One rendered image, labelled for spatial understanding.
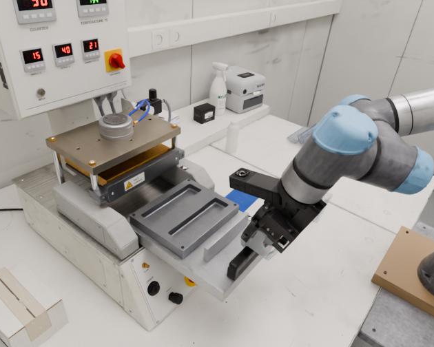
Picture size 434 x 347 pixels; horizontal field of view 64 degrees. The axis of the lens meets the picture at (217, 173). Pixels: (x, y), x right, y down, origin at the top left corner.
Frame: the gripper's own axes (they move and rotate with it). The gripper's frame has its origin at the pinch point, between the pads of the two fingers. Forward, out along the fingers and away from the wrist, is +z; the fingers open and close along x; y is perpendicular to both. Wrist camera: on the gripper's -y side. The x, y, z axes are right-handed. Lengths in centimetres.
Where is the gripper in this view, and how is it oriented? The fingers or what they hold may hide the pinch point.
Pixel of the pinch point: (244, 239)
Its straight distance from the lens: 73.5
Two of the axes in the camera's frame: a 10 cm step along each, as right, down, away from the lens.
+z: -3.4, 6.4, 6.9
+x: 6.1, -4.1, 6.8
